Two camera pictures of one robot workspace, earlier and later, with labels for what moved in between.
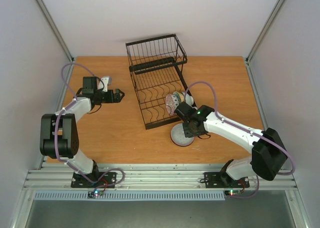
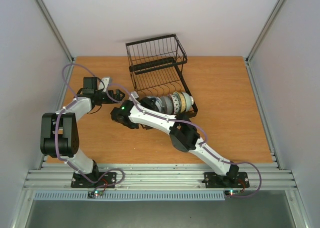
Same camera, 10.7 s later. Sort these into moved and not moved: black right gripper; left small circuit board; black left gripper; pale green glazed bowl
Moved: black right gripper
Not moved: left small circuit board; black left gripper; pale green glazed bowl
